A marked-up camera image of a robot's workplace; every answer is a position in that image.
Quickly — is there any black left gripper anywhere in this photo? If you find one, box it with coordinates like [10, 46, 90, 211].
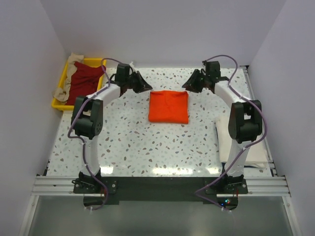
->
[125, 71, 152, 94]

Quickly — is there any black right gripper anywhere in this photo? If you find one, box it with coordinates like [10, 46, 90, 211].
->
[182, 70, 209, 94]

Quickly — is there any orange t-shirt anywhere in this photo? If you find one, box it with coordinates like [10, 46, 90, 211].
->
[148, 90, 189, 124]

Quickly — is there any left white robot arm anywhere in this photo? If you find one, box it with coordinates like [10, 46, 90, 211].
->
[68, 63, 153, 193]

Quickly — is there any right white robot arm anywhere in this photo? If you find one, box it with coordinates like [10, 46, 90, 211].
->
[182, 58, 263, 195]

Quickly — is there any yellow plastic bin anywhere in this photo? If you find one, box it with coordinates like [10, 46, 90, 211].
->
[51, 58, 106, 111]

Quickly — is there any dark red t-shirt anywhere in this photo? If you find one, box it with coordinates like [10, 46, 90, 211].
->
[66, 61, 104, 106]

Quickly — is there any beige t-shirt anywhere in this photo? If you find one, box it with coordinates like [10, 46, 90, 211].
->
[53, 53, 84, 104]

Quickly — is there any folded white t-shirt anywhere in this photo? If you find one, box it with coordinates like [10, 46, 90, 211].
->
[215, 116, 268, 168]

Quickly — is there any folded navy blue t-shirt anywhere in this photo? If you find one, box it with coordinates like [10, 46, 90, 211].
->
[244, 164, 264, 168]

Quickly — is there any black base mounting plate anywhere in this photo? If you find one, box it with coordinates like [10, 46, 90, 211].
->
[72, 174, 249, 209]

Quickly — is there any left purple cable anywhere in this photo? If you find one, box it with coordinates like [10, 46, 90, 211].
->
[67, 58, 119, 211]

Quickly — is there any aluminium frame rail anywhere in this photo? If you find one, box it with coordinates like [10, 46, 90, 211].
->
[18, 65, 302, 236]

